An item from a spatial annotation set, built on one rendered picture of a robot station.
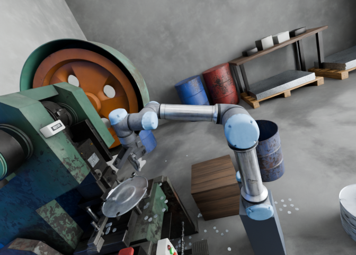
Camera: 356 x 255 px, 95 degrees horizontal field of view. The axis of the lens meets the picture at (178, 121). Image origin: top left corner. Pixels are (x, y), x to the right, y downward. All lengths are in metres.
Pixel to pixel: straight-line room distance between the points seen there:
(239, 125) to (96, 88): 0.97
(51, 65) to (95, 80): 0.26
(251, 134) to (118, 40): 3.94
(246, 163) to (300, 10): 4.26
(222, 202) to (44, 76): 1.60
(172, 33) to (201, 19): 0.66
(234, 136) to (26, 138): 0.78
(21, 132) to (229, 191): 1.33
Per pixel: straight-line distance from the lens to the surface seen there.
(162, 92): 4.15
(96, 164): 1.03
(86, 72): 1.27
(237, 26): 4.23
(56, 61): 1.33
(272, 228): 1.19
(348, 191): 1.54
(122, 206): 1.06
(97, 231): 1.09
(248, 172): 0.76
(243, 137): 0.64
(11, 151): 0.79
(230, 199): 1.55
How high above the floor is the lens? 1.36
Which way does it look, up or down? 19 degrees down
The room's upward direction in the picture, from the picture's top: 24 degrees counter-clockwise
